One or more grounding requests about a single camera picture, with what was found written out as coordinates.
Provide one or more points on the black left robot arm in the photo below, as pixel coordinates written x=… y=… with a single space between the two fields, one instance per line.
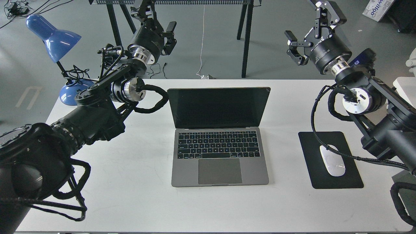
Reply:
x=37 y=168

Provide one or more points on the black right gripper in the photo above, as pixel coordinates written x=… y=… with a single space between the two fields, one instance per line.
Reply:
x=323 y=50

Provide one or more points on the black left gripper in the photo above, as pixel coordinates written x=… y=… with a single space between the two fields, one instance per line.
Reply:
x=148 y=45

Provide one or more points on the black mouse pad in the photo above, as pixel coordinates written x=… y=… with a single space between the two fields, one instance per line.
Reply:
x=320 y=178

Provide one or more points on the blue desk lamp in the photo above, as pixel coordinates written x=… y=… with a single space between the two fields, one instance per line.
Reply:
x=58 y=43

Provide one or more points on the white side table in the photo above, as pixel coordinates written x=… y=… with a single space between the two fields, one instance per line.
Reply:
x=406 y=86

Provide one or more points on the black trestle table frame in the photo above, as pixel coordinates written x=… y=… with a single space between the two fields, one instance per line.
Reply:
x=198 y=26

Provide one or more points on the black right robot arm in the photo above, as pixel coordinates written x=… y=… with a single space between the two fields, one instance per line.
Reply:
x=386 y=120

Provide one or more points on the white cardboard box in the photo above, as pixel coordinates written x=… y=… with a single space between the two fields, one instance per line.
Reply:
x=377 y=9

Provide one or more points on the white computer mouse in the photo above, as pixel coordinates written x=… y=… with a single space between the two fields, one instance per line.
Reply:
x=333 y=162

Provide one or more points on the grey laptop notebook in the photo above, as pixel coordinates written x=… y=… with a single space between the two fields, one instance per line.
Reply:
x=217 y=138

